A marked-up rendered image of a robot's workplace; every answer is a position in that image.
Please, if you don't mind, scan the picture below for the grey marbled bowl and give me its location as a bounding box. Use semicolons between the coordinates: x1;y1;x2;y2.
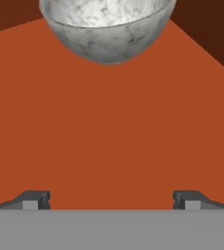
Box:
38;0;178;65

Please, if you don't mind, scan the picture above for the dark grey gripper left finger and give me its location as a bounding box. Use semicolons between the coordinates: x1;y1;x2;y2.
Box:
0;189;51;211

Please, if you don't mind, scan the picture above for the red-brown cabinet shelf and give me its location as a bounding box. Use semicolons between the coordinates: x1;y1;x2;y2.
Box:
0;18;224;211

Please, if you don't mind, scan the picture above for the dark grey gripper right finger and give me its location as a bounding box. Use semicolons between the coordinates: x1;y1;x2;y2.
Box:
172;189;224;211

